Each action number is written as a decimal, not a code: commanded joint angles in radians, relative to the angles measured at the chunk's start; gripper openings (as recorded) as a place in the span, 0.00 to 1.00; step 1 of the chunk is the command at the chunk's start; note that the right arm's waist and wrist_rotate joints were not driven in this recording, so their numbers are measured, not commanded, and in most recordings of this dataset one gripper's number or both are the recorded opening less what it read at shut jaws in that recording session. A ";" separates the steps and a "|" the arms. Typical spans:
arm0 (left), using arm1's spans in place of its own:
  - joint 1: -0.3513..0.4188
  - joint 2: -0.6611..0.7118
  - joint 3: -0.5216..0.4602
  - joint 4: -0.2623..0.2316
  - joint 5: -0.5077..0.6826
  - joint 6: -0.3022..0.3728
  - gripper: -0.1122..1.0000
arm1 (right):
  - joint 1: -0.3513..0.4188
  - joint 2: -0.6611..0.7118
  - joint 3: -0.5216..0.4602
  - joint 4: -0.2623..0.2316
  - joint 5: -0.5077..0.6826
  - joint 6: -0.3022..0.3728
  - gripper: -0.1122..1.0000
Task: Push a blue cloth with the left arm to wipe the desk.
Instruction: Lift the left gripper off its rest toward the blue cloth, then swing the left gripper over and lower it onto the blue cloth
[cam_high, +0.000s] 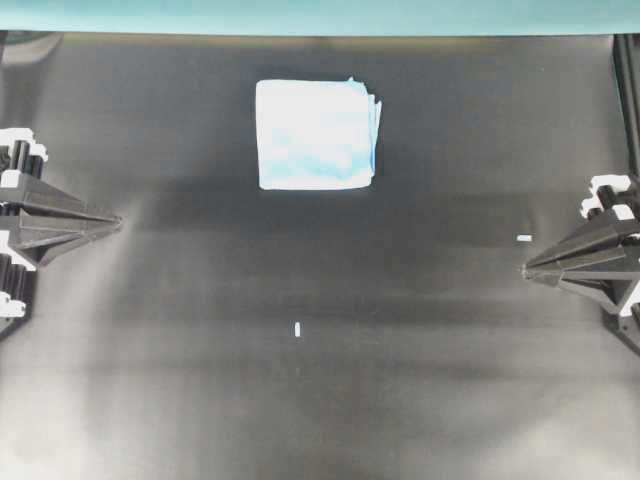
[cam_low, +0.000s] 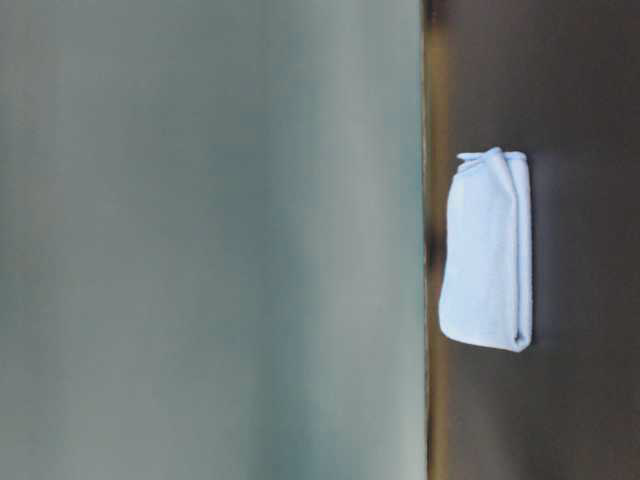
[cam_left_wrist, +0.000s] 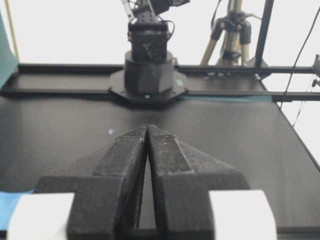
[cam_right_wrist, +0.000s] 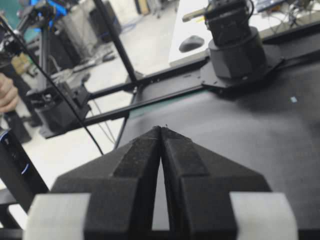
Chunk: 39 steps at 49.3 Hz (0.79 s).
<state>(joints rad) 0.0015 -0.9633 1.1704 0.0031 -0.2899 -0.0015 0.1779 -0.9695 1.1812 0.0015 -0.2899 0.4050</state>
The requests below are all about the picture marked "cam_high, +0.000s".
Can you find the black frame post right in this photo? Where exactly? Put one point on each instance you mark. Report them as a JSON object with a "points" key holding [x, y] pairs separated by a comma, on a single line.
{"points": [[626, 63]]}

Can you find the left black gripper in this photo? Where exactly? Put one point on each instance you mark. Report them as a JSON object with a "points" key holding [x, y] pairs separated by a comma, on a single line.
{"points": [[40, 241]]}

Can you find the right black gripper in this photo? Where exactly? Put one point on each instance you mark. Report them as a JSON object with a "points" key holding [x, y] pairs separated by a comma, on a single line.
{"points": [[600, 260]]}

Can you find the folded light blue cloth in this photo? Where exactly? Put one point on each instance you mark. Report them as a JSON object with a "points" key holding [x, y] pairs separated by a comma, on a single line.
{"points": [[316, 135]]}

